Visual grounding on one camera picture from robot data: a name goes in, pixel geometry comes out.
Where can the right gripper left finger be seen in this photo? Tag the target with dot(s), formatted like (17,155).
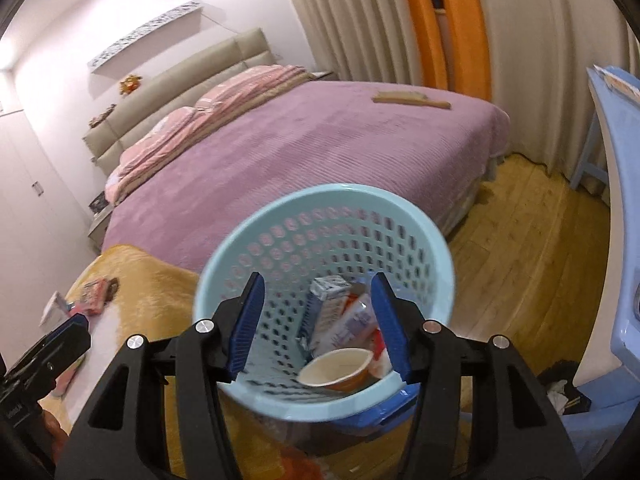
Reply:
(121,431)

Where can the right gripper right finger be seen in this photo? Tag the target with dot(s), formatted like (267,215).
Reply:
(481,413)

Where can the red and white paper cup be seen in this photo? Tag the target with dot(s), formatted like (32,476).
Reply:
(380,365)

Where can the orange paper cup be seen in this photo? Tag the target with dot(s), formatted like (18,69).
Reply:
(342,370)

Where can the white blue carton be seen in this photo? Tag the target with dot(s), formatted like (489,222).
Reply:
(325,302)

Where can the blue plastic stool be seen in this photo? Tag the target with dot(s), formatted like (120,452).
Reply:
(381,418)

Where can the small white box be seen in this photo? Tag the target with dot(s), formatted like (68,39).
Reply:
(56,312)

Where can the yellow round table cloth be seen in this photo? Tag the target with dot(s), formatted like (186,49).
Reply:
(155,299)

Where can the red card box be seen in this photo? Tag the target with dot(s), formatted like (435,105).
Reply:
(94,297)

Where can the light blue plastic basket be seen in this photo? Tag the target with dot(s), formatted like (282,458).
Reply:
(329,233)

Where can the white wardrobe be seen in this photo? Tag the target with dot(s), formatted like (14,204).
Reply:
(44,243)

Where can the grey bedside table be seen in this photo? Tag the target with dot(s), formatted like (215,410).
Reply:
(99,226)

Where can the pink folded quilt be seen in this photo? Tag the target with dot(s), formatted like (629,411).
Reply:
(126,179)

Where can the light blue desk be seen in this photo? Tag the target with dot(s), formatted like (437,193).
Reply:
(608,374)

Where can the purple bed cover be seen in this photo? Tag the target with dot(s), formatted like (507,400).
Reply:
(320,132)

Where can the pink pillow left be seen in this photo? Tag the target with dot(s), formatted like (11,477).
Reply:
(159,135)

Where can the pink pillow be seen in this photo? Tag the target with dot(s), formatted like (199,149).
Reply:
(260,78)
(159,135)

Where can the pink pillow right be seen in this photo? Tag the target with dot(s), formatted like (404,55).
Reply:
(260,78)

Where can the wooden bed brush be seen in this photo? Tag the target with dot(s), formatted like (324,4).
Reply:
(409,98)

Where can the dark item on headboard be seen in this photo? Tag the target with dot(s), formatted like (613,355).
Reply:
(98,119)

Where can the beige bed headboard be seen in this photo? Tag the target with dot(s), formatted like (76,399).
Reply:
(181,85)

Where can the orange plush toy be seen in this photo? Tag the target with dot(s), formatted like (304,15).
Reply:
(129,84)

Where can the orange curtain right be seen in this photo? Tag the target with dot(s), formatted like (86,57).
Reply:
(469,48)

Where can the orange curtain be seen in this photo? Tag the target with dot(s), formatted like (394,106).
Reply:
(429,41)
(469,48)

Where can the beige curtain left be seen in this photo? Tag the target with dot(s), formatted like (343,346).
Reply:
(362,40)

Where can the beige curtain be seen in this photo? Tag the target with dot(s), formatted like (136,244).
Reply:
(362,40)
(540,51)

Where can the beige curtain right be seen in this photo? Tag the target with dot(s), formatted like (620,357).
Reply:
(540,51)

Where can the orange curtain left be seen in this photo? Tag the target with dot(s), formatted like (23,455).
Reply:
(429,41)

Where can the small picture frame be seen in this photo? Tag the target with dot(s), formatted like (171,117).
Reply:
(99,203)

